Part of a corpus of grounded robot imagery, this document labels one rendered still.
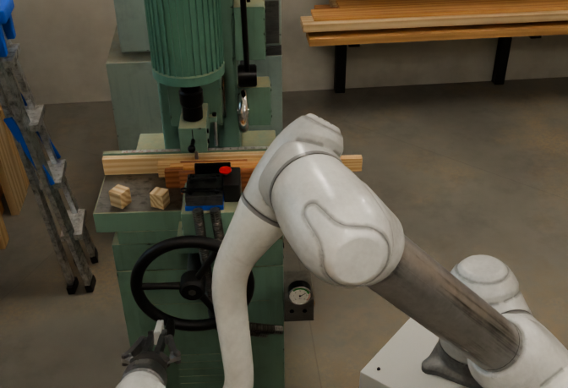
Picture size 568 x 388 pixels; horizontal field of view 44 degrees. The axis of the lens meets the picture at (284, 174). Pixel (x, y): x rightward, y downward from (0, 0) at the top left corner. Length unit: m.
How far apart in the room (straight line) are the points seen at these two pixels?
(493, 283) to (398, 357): 0.33
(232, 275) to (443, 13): 2.82
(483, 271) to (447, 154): 2.30
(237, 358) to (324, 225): 0.42
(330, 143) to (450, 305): 0.33
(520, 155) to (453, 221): 0.72
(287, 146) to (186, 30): 0.60
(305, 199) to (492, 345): 0.48
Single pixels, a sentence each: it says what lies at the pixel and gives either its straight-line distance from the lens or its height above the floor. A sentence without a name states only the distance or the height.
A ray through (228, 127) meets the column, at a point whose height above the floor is 0.94.
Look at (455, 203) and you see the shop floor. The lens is 3.41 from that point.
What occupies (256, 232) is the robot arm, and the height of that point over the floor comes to 1.22.
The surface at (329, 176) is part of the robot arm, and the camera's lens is 1.00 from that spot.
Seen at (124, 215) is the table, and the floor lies 0.89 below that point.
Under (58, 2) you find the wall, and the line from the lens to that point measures 4.17.
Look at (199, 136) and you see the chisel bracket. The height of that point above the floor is 1.05.
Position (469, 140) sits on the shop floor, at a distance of 3.92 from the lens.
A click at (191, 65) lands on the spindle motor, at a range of 1.66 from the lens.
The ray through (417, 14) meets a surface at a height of 0.62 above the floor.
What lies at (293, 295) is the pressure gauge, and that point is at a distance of 1.86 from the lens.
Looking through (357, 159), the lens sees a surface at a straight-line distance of 1.88.
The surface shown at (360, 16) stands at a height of 0.63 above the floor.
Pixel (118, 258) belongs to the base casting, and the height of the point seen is 0.76.
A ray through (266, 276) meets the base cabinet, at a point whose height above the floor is 0.67.
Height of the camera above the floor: 1.93
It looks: 33 degrees down
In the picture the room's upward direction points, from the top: 1 degrees counter-clockwise
